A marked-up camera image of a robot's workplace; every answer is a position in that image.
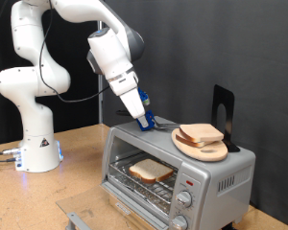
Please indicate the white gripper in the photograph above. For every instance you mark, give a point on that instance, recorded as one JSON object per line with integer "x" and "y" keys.
{"x": 129, "y": 92}

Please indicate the metal spatula with blue grip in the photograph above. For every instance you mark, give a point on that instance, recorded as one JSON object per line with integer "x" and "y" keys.
{"x": 149, "y": 119}

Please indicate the silver oven knob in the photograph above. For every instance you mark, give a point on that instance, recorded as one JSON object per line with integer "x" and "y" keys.
{"x": 179, "y": 223}
{"x": 184, "y": 199}

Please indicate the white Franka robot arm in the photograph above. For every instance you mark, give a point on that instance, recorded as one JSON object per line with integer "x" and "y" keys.
{"x": 35, "y": 127}

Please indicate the silver toaster oven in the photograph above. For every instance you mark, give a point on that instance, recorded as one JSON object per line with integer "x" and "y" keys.
{"x": 150, "y": 137}

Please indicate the wooden box under oven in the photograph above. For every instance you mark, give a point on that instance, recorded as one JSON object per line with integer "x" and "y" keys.
{"x": 124, "y": 220}

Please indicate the metal pole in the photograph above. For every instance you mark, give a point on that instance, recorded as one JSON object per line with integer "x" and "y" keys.
{"x": 100, "y": 111}

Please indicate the tan bread slice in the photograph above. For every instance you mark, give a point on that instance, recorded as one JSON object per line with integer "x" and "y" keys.
{"x": 187, "y": 141}
{"x": 201, "y": 131}

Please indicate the oval wooden cutting board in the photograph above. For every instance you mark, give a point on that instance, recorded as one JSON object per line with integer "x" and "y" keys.
{"x": 208, "y": 155}

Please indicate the black metal bookend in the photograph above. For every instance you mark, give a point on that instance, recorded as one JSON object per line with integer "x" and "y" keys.
{"x": 228, "y": 99}

